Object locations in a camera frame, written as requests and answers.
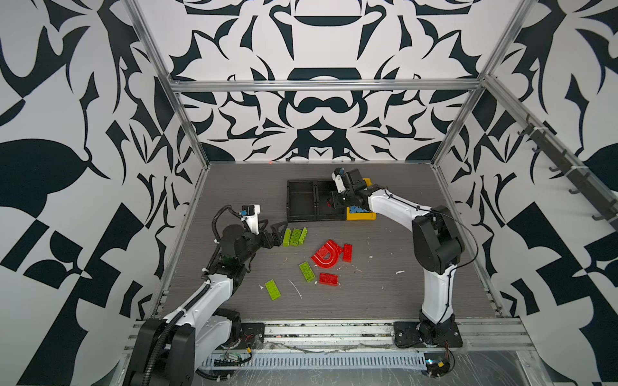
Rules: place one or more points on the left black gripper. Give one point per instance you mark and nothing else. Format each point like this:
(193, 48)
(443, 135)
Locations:
(265, 236)

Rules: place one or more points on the right circuit board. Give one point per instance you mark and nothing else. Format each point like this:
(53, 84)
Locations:
(437, 367)

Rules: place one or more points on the circuit board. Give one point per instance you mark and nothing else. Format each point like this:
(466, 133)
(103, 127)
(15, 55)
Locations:
(437, 367)
(231, 358)

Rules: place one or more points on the red lego brick front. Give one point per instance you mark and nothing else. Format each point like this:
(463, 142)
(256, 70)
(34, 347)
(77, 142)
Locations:
(329, 279)

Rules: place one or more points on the black bin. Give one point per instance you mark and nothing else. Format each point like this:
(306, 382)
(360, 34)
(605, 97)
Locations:
(326, 210)
(300, 201)

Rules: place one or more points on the yellow bin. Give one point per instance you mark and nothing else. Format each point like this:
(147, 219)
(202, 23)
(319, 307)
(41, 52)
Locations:
(362, 214)

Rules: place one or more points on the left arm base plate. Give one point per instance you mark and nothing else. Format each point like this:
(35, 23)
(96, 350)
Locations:
(245, 335)

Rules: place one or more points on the left black bin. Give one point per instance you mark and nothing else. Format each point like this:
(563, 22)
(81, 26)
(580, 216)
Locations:
(300, 201)

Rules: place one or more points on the blue lego brick front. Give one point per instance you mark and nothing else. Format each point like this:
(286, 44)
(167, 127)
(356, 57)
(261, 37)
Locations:
(357, 210)

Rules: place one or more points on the red lego brick upright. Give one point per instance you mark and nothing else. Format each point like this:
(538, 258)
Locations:
(347, 253)

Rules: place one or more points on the left circuit board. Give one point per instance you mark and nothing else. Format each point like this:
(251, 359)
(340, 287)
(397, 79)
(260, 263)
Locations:
(231, 358)

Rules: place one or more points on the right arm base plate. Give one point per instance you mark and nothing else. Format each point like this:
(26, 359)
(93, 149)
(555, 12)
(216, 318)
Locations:
(417, 334)

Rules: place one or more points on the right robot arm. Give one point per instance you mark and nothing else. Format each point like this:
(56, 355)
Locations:
(437, 245)

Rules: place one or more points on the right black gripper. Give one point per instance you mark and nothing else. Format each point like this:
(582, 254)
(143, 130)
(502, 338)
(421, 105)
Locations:
(331, 193)

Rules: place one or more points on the green lego brick middle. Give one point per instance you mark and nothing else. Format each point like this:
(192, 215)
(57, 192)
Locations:
(307, 271)

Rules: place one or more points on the red lego arch piece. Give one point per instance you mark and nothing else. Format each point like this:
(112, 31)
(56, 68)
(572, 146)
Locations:
(328, 255)

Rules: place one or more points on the middle black bin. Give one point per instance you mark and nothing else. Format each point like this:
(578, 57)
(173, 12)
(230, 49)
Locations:
(326, 210)

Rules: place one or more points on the green lego brick cluster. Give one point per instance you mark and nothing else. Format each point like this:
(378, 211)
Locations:
(294, 237)

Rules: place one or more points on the white cable duct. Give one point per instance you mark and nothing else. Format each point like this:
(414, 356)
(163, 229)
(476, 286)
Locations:
(322, 361)

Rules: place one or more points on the wall hook rail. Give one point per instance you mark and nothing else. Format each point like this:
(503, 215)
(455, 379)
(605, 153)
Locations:
(565, 163)

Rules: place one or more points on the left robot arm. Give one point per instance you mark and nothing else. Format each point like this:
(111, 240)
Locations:
(170, 350)

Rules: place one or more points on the green lego brick front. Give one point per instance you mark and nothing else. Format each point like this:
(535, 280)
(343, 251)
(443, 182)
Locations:
(273, 290)

